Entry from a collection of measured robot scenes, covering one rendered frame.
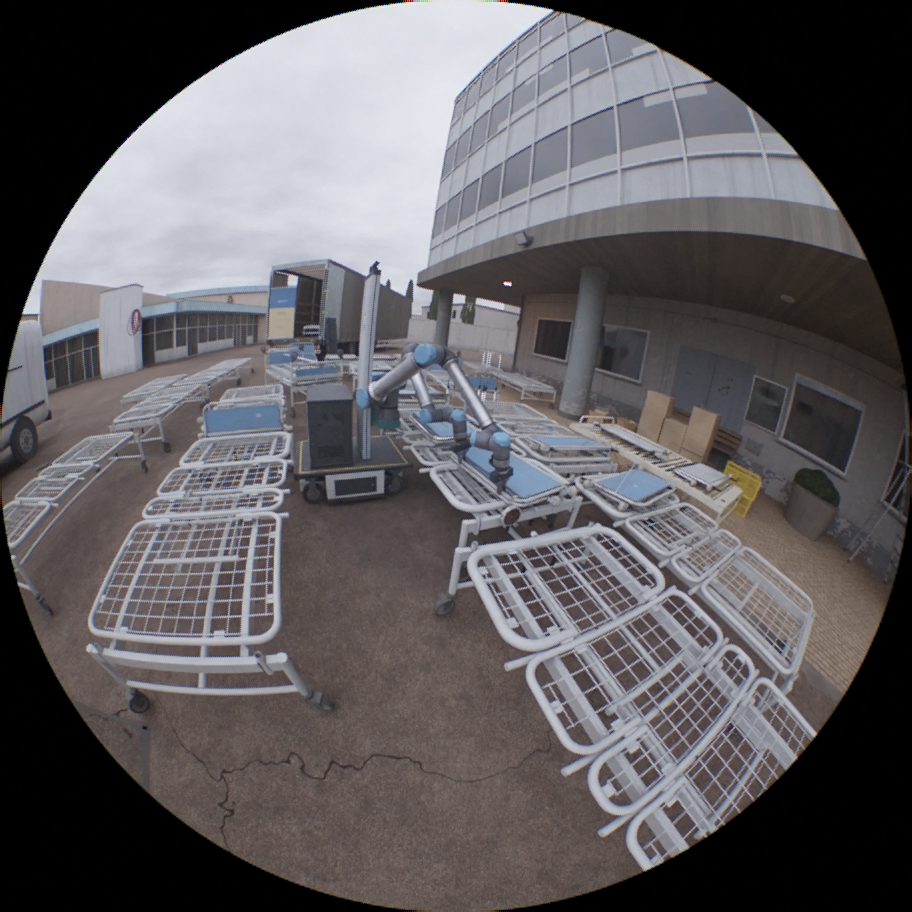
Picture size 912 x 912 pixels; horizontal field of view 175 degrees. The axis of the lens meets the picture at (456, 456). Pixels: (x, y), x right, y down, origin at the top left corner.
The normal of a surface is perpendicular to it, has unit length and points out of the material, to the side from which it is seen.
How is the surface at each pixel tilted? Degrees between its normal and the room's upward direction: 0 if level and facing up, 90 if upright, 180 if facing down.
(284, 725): 0
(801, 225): 90
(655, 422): 90
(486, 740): 0
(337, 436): 90
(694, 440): 90
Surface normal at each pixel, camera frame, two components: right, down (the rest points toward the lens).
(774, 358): -0.90, 0.07
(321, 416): 0.44, 0.40
